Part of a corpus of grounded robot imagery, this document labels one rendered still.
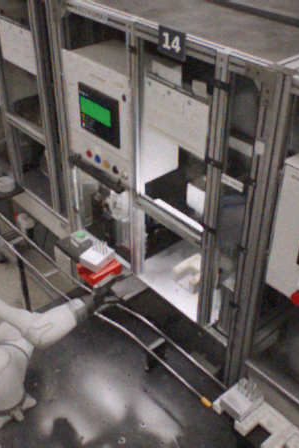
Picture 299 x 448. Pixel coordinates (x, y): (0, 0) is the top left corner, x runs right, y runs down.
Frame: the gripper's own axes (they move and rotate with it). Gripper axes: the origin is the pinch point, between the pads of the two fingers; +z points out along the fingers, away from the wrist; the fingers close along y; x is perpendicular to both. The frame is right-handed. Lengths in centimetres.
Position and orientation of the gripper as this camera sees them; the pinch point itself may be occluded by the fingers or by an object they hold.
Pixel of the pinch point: (125, 283)
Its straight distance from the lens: 212.1
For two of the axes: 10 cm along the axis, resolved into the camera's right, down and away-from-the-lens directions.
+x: -6.6, -4.5, 6.1
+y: 0.0, -8.0, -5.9
